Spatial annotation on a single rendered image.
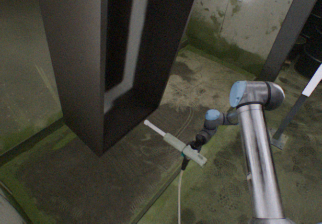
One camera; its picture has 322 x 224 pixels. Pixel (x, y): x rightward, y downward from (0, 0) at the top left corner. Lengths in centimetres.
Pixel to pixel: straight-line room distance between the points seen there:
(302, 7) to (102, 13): 225
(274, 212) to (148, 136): 140
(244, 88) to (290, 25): 183
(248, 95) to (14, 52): 180
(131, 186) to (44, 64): 128
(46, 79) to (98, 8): 153
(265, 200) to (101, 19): 82
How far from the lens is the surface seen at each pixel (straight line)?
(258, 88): 103
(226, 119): 157
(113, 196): 182
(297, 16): 273
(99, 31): 74
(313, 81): 199
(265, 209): 93
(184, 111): 233
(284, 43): 283
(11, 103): 211
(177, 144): 141
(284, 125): 231
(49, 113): 217
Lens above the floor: 170
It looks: 44 degrees down
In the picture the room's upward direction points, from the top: 4 degrees clockwise
